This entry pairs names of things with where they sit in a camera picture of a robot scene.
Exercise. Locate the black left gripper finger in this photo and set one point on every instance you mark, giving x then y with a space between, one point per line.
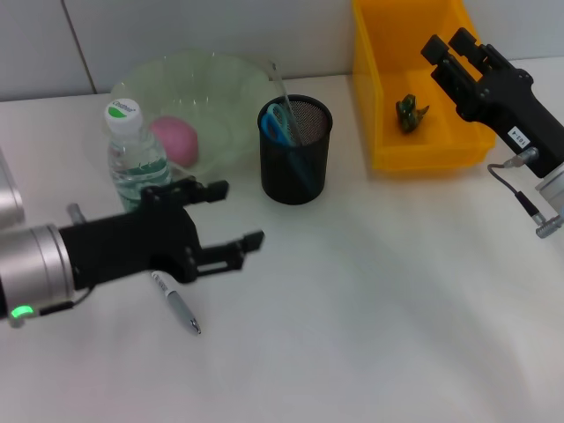
220 257
202 191

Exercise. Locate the green glass fruit plate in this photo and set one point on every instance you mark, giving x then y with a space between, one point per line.
211 79

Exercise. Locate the transparent plastic ruler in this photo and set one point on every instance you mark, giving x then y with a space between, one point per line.
284 97

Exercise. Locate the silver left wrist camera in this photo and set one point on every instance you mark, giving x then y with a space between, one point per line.
9 194

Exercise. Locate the blue scissors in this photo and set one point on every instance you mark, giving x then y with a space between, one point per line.
284 138

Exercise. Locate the clear green-label water bottle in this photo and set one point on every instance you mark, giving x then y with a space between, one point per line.
132 163

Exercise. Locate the pink peach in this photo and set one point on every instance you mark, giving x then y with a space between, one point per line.
174 141

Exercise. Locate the green plastic wrapper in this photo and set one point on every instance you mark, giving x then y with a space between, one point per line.
410 114

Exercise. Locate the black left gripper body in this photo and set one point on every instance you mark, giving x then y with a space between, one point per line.
132 242

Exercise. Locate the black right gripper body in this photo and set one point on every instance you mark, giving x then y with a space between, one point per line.
506 106

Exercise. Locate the black mesh pen holder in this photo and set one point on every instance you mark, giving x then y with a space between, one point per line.
295 185

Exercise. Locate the yellow plastic bin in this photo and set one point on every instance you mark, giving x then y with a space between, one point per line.
379 66

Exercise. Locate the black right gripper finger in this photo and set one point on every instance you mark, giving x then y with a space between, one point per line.
449 72
480 57

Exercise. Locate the grey ballpoint pen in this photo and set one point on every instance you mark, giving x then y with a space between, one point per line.
176 304

